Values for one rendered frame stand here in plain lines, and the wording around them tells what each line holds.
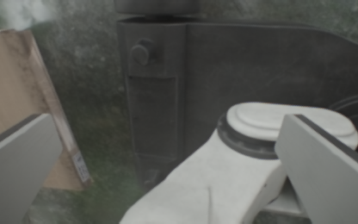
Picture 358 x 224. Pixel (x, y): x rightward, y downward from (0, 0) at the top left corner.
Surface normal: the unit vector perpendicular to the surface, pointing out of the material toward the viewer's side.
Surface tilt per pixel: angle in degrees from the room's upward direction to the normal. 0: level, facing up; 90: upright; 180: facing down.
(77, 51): 0
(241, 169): 90
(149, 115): 0
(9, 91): 0
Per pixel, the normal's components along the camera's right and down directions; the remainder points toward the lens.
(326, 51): -0.18, 0.48
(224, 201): 0.01, -0.87
